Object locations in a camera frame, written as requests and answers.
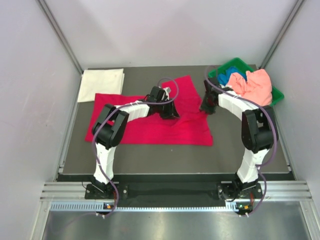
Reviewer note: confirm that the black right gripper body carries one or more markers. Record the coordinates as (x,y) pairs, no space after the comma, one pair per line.
(206,106)

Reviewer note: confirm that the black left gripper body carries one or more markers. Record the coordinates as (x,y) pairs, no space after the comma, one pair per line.
(166,111)

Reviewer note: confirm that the red t-shirt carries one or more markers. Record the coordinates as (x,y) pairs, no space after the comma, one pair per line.
(191,128)

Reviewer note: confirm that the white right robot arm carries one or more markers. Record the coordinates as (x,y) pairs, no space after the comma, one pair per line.
(258,133)

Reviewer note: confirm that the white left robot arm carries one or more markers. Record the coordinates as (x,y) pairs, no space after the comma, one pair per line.
(110,126)

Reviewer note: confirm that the blue t-shirt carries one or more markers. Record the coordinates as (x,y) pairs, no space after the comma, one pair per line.
(223,78)

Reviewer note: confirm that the salmon pink t-shirt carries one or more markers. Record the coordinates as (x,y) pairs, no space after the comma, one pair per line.
(257,87)

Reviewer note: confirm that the folded white t-shirt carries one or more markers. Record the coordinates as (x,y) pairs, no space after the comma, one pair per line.
(100,82)

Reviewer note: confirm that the green plastic bin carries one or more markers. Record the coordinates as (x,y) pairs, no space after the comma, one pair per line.
(243,67)

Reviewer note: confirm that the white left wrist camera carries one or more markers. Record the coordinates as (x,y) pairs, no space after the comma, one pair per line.
(165,95)

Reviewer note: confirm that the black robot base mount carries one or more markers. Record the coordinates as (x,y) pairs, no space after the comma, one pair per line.
(174,194)

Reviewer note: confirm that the aluminium frame rail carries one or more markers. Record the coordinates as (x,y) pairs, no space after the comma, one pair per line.
(274,190)

